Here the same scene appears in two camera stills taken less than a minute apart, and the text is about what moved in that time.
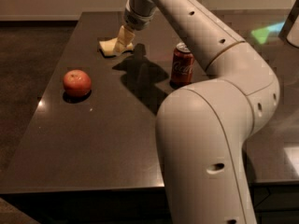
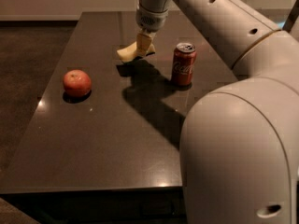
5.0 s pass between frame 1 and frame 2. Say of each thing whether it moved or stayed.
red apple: stayed
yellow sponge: moved
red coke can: stayed
